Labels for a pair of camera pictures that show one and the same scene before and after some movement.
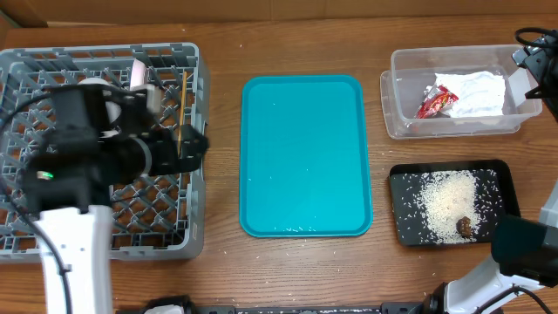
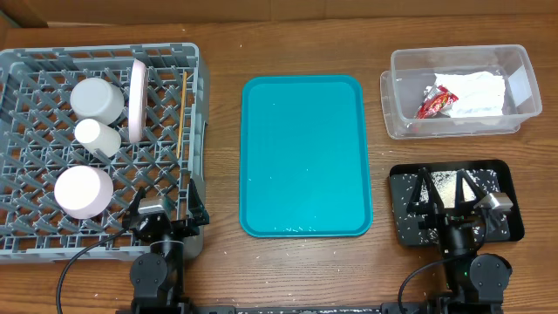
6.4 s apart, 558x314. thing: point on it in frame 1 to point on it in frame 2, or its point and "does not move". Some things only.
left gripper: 166,162 to 190,226
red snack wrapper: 437,99 does not move
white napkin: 479,92 does not move
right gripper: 535,59 to 445,216
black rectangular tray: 451,203 does not move
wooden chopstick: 182,112 does not move
